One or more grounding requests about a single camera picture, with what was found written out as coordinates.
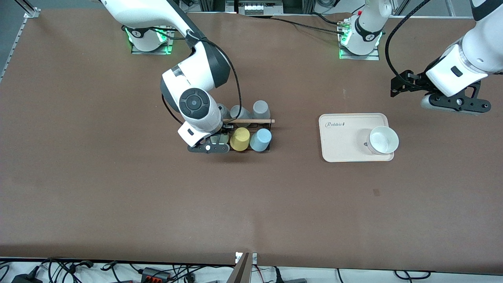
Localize white socket power strip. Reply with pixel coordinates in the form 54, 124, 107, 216
238, 0, 284, 16

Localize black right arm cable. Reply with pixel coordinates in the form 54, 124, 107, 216
162, 29, 242, 125

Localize black looped cable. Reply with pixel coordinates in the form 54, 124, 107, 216
394, 270, 431, 280

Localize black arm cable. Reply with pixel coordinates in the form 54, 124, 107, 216
162, 29, 242, 125
385, 0, 431, 83

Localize black power adapter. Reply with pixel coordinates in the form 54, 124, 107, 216
11, 273, 43, 283

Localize black box red connectors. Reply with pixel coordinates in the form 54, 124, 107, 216
141, 267, 172, 283

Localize beige plastic tray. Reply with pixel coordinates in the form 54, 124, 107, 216
318, 113, 395, 163

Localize aluminium edge profile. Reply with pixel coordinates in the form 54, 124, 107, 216
0, 8, 40, 82

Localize black table cable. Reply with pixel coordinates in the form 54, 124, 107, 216
251, 15, 343, 35

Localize small metal bracket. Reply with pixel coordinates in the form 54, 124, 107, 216
235, 252, 258, 265

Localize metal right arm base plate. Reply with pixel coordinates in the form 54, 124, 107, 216
131, 24, 174, 55

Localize black wire cup rack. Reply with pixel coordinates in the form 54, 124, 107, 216
220, 118, 275, 153

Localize light blue cup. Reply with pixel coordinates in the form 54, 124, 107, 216
250, 128, 272, 152

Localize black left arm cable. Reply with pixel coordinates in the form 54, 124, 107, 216
385, 0, 431, 83

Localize white bowl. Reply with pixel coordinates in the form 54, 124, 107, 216
367, 126, 400, 155

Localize yellow cup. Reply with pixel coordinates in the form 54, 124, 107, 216
230, 127, 251, 152

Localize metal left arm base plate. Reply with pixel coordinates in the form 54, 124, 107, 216
339, 20, 380, 61

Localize aluminium frame post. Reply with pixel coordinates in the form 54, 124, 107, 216
198, 0, 236, 12

